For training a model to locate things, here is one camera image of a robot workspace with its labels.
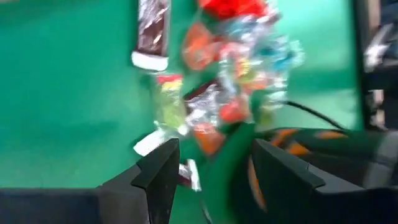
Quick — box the large brown Hershey's bar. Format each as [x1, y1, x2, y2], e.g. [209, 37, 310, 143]
[131, 0, 171, 72]

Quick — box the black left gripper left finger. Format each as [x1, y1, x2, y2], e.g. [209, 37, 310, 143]
[0, 138, 181, 224]

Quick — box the red KitKat wrapper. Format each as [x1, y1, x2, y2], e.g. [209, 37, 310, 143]
[198, 0, 269, 20]

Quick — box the yellow orange candy clear wrapper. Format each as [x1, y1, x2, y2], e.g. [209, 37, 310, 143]
[231, 55, 271, 94]

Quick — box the silver brown Hershey's bar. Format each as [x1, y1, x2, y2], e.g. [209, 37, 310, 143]
[183, 81, 222, 125]

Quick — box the blue candy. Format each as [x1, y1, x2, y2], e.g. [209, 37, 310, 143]
[257, 39, 305, 74]

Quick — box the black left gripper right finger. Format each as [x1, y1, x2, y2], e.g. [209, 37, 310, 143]
[251, 139, 398, 224]

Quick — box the red print clear candy wrapper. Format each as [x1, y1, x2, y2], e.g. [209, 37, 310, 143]
[219, 96, 251, 124]

